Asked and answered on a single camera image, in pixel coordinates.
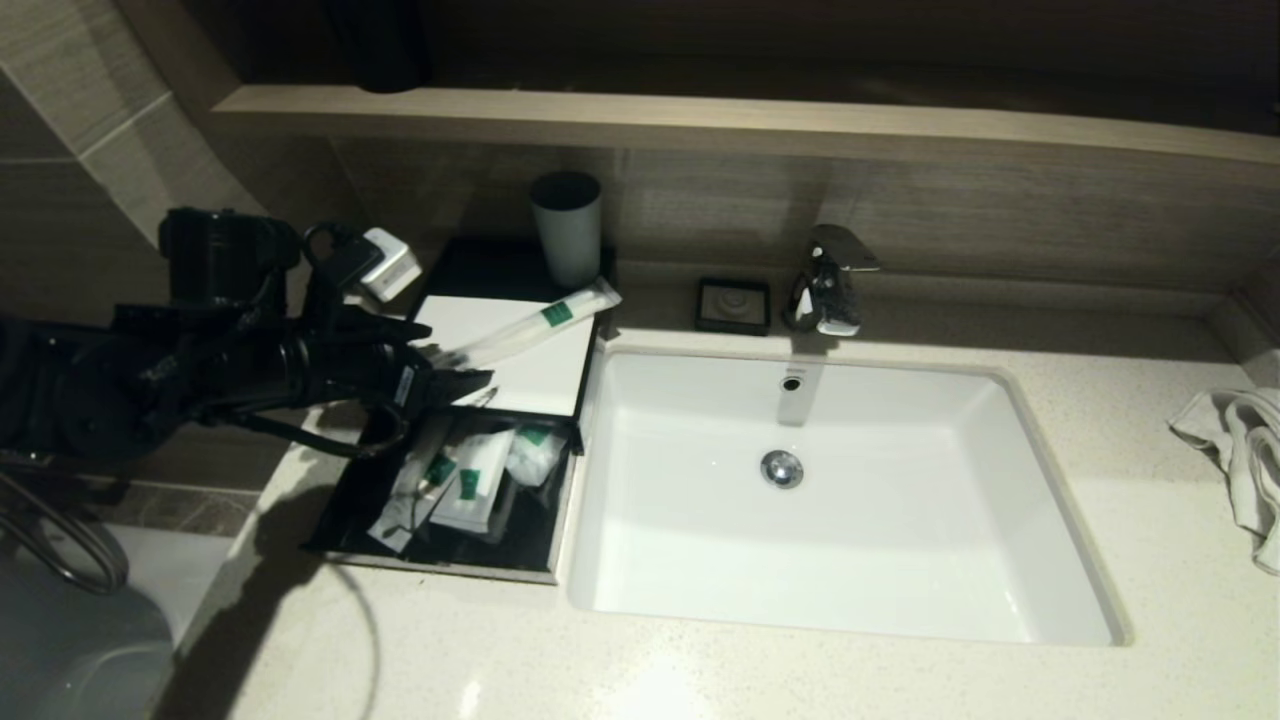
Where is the slim long packet green label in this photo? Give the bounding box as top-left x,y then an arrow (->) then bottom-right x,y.
430,277 -> 623,371

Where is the shower cap sachet green label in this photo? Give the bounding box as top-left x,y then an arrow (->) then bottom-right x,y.
505,422 -> 567,489

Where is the wide frosted packet green label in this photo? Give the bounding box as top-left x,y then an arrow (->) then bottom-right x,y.
430,427 -> 517,537

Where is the black sliding drawer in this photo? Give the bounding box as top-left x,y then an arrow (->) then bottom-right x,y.
302,405 -> 580,586

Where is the black amenity box with drawer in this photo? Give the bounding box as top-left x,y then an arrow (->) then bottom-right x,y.
405,237 -> 617,457

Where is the white rectangular pad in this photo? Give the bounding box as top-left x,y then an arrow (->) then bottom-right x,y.
412,294 -> 599,419

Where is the small packet green label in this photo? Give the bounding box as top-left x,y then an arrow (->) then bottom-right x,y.
368,415 -> 461,554

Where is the grey cup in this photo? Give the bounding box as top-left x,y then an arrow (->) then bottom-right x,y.
528,170 -> 604,291

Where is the black bottle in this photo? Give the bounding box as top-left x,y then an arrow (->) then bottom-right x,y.
320,0 -> 433,95

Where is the black square soap dish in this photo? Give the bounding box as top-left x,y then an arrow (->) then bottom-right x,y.
695,276 -> 773,337

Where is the chrome sink drain stopper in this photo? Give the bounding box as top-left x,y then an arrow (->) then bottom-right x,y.
759,449 -> 805,491

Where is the chrome faucet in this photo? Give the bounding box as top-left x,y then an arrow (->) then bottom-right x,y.
781,224 -> 882,338

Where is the white rectangular sink basin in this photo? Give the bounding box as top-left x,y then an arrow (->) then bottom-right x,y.
567,345 -> 1135,649

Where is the white crumpled towel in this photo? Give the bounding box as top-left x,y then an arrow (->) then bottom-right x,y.
1166,387 -> 1280,577

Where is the thin black looped cable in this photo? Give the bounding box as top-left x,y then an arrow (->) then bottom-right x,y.
225,400 -> 411,459

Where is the chrome flexible hose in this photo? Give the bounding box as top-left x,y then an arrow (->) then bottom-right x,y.
0,470 -> 132,598

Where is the light wooden wall shelf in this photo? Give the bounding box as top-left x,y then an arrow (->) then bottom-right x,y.
212,84 -> 1280,167

